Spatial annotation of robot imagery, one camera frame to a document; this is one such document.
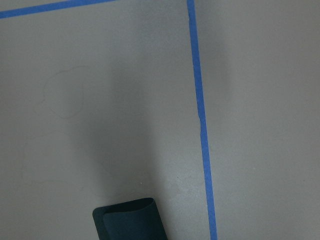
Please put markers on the black mouse pad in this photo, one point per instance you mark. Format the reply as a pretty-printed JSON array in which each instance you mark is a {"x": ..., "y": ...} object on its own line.
[{"x": 132, "y": 220}]

